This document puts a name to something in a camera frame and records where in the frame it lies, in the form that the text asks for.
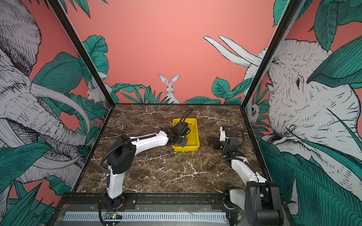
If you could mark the black frame post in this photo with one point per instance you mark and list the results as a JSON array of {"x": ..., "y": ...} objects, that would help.
[
  {"x": 289, "y": 16},
  {"x": 74, "y": 37}
]

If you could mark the small green circuit board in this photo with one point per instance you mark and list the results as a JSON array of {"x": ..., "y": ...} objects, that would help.
[{"x": 113, "y": 216}]

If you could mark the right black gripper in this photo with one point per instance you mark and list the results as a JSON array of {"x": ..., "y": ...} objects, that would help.
[{"x": 211, "y": 143}]

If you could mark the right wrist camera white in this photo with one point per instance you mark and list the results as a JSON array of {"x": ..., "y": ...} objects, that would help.
[{"x": 222, "y": 134}]

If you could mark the white slotted cable duct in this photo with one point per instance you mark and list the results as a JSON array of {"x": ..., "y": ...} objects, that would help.
[{"x": 217, "y": 217}]

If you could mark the right black frame post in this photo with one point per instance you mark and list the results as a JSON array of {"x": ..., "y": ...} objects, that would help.
[{"x": 289, "y": 16}]

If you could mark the black mounting rail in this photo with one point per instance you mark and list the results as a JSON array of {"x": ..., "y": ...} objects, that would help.
[{"x": 132, "y": 200}]

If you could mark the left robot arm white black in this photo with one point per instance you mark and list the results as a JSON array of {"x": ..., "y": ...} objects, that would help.
[{"x": 120, "y": 157}]

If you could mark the yellow plastic bin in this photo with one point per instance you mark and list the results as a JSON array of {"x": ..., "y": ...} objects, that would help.
[{"x": 193, "y": 142}]

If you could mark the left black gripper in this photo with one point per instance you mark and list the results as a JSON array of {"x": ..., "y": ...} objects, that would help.
[{"x": 184, "y": 142}]

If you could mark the left black frame post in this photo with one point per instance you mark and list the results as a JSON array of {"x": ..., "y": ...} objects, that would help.
[{"x": 74, "y": 37}]

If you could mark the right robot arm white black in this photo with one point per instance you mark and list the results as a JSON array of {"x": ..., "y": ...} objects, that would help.
[{"x": 261, "y": 200}]

